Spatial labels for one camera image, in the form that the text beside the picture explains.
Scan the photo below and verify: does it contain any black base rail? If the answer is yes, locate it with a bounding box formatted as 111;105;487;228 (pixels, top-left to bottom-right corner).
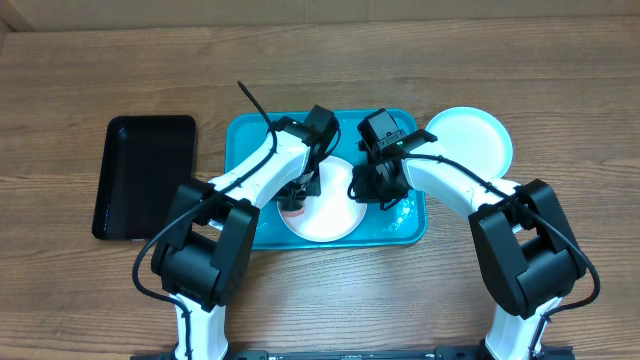
130;345;576;360

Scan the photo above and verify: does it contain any teal plastic tray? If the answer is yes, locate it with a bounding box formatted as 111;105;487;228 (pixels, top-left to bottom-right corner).
225;109;428;250

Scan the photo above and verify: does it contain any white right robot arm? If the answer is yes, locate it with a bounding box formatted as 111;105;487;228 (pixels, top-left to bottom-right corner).
347;107;591;359

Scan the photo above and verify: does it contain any black plastic tray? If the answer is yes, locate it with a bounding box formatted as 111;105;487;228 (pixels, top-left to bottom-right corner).
92;115;197;240

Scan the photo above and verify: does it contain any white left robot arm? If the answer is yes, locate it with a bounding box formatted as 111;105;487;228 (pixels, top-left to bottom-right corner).
147;106;339;359

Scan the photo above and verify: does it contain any cardboard back panel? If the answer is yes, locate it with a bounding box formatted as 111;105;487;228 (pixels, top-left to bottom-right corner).
1;0;639;32

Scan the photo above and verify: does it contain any light blue plate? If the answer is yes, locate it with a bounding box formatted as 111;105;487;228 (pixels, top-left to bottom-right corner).
426;107;514;178

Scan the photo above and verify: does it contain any black and orange sponge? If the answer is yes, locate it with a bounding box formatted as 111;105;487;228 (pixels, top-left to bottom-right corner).
281;207;305;217

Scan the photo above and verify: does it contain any white plate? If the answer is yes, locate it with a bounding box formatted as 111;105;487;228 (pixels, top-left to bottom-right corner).
278;156;367;243

